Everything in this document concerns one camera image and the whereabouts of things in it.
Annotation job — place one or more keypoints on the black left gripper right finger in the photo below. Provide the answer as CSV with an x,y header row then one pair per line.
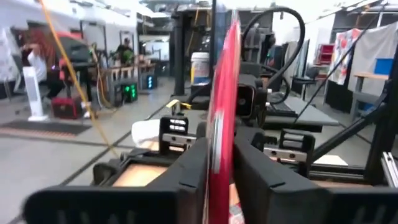
x,y
295,205

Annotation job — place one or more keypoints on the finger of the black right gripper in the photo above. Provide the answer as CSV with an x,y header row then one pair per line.
x,y
174,127
295,143

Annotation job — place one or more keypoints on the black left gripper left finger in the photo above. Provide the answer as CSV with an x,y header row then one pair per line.
x,y
124,205

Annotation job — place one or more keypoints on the red Orville popcorn bag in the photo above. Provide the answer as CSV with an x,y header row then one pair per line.
x,y
222,109

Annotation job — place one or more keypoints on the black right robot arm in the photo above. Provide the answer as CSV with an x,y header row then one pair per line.
x,y
258,46

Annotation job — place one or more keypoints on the white plastic bin bag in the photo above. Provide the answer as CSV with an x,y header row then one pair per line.
x,y
144,132

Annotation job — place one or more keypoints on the grey desk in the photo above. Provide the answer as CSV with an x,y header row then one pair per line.
x,y
308,115

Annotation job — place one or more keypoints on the black keyboard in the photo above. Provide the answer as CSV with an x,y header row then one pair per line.
x,y
280,107

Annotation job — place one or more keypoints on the computer with blue lights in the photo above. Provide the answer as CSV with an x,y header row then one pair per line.
x,y
149,82

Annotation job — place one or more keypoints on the computer with green lights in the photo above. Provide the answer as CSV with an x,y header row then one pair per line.
x,y
129,91

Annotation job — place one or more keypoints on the black office chair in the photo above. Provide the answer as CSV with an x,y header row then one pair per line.
x,y
306,79

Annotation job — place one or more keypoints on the white plastic bucket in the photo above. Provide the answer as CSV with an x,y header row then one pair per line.
x,y
200,67

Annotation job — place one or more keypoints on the black support column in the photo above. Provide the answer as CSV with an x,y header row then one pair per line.
x,y
179,56

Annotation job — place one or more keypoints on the wooden work table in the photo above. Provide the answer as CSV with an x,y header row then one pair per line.
x,y
371,76
124,69

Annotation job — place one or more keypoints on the person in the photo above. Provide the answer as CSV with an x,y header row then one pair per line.
x,y
38,67
125,53

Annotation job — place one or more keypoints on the red storage bins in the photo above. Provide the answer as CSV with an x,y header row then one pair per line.
x,y
326,53

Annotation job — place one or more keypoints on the floral patterned cloth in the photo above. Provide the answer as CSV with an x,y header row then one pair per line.
x,y
343,53

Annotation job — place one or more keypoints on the red toolbox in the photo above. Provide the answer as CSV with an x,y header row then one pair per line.
x,y
66,109

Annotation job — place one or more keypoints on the black floor mat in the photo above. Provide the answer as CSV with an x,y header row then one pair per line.
x,y
43,127

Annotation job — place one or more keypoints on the blue box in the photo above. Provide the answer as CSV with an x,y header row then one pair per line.
x,y
384,66

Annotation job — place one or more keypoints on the grey hanging cloth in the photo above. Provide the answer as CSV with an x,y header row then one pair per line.
x,y
373,43

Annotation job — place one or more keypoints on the white tower fan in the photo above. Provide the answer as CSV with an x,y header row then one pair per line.
x,y
33,93

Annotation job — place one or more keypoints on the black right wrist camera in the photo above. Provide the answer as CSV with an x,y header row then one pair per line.
x,y
248,99

